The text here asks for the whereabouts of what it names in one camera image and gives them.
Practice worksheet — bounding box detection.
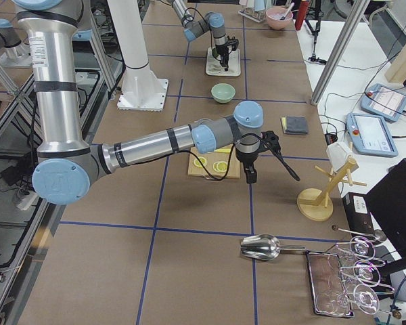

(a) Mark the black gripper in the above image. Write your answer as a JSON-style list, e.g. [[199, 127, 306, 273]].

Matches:
[[235, 131, 300, 184], [212, 35, 239, 71]]

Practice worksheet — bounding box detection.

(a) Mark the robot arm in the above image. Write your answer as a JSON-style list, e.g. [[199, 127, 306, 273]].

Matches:
[[13, 1, 300, 205], [165, 1, 240, 77]]

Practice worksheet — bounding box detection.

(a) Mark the light green bowl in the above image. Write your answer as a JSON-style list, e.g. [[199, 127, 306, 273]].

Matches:
[[210, 83, 236, 104]]

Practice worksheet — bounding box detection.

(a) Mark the pink mixing bowl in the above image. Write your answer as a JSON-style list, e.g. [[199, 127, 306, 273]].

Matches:
[[265, 7, 293, 30]]

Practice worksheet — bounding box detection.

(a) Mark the dark green avocado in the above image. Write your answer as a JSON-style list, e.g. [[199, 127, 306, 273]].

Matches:
[[212, 47, 219, 58]]

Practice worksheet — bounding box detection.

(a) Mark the white bear serving tray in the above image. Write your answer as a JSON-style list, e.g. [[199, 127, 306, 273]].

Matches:
[[204, 46, 242, 77]]

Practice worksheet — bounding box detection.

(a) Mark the top lemon slice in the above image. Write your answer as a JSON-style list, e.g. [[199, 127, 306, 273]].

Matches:
[[212, 160, 229, 173]]

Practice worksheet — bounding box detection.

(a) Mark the yellow plastic knife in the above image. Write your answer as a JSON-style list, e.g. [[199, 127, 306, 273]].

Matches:
[[214, 148, 231, 154]]

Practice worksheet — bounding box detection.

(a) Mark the bamboo cutting board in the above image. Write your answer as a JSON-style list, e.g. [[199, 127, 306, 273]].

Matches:
[[187, 146, 240, 179]]

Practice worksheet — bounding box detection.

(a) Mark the grey folded cloth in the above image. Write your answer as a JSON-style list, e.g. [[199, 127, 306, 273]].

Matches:
[[281, 116, 309, 135]]

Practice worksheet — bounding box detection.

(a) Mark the single lemon slice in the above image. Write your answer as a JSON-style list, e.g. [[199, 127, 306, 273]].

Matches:
[[193, 156, 207, 168]]

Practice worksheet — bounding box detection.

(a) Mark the wooden mug tree stand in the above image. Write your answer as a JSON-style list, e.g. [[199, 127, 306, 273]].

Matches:
[[296, 156, 367, 221]]

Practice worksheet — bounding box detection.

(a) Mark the white paper cup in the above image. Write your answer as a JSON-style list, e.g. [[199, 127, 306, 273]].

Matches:
[[326, 142, 353, 172]]

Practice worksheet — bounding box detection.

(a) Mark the metal scoop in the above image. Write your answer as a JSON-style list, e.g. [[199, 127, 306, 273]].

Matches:
[[240, 234, 307, 261]]

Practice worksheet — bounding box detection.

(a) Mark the near teach pendant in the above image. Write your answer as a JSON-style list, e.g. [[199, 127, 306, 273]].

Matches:
[[346, 113, 399, 157]]

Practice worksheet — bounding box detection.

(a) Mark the teach pendant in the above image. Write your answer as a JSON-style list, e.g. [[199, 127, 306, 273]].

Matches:
[[346, 113, 399, 157], [361, 83, 406, 123]]

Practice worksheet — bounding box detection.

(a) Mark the far teach pendant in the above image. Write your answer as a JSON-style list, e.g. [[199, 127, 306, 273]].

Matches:
[[361, 83, 406, 123]]

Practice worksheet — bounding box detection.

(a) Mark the black monitor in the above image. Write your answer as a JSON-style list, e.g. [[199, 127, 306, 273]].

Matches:
[[365, 158, 406, 274]]

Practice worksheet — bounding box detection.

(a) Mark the dark tray with glasses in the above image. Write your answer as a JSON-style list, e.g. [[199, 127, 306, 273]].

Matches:
[[306, 235, 395, 318]]

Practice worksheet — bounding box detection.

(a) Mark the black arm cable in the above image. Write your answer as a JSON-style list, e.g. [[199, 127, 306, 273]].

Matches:
[[187, 132, 275, 181]]

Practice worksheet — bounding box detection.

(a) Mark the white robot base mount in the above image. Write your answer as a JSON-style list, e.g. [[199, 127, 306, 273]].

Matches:
[[108, 0, 168, 112]]

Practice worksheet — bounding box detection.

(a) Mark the aluminium frame post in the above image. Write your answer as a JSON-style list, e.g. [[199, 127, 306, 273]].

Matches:
[[311, 0, 370, 106]]

